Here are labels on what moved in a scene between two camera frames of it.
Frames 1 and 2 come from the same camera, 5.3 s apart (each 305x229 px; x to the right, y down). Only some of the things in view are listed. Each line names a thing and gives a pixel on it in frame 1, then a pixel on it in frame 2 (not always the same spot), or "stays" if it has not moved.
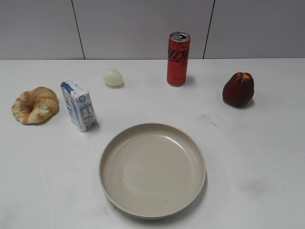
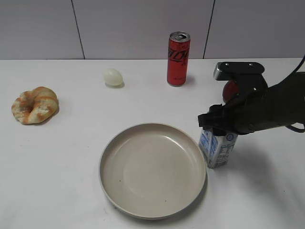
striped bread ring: (37, 107) stays
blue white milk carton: (79, 106) to (217, 149)
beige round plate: (153, 169) stays
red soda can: (178, 47) stays
